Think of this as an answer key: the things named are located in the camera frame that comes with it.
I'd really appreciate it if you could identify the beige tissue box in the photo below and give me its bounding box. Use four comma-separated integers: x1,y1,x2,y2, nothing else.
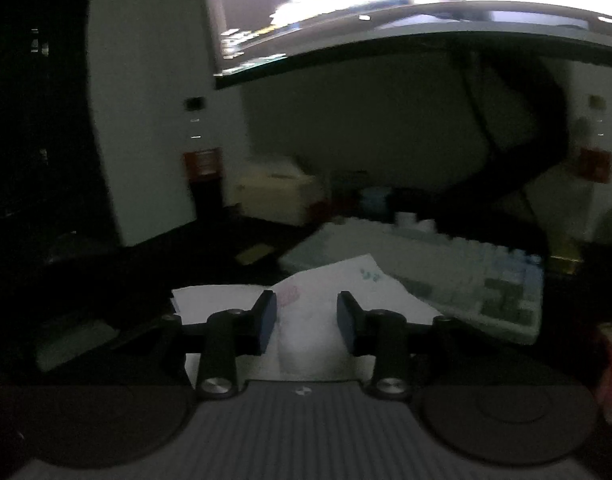
230,159,323,226

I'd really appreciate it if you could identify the curved computer monitor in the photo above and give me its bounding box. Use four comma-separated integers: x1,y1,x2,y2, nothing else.
201,0,612,92

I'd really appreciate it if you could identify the clear bottle with red label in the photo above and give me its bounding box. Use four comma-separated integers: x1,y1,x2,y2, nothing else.
577,94,612,186

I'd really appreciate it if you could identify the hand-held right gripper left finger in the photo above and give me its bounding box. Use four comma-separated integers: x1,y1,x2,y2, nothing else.
160,290,279,402

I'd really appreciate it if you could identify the white paper napkin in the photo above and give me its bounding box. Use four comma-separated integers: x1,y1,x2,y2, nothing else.
171,254,444,382

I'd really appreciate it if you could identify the white mechanical keyboard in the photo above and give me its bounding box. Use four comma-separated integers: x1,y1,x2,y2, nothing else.
280,219,546,346

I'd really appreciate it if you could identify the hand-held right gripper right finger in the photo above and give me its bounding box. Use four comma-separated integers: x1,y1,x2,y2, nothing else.
336,290,457,402

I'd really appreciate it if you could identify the black monitor stand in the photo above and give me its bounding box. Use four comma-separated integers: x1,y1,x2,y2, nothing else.
436,50,573,213

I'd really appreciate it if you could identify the cola bottle with black cap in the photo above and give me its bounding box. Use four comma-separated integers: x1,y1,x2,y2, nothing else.
182,95,225,222

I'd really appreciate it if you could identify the small brown card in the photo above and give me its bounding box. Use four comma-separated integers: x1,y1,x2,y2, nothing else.
235,244,277,267

